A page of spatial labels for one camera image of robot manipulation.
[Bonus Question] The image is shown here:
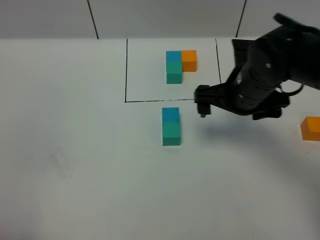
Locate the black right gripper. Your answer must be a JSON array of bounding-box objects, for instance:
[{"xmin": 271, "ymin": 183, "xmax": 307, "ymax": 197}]
[{"xmin": 194, "ymin": 67, "xmax": 290, "ymax": 120}]

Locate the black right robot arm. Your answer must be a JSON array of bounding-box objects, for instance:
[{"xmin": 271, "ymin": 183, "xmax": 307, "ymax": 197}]
[{"xmin": 194, "ymin": 13, "xmax": 320, "ymax": 120}]

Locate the orange template block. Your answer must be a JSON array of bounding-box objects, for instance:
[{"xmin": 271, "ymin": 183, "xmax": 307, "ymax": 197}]
[{"xmin": 181, "ymin": 50, "xmax": 198, "ymax": 72}]

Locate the teal template block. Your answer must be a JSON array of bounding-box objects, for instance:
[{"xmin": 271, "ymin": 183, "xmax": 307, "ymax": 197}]
[{"xmin": 166, "ymin": 61, "xmax": 183, "ymax": 84}]

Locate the blue template block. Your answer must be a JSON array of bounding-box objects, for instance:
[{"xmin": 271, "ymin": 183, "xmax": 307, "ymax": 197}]
[{"xmin": 166, "ymin": 51, "xmax": 182, "ymax": 63}]

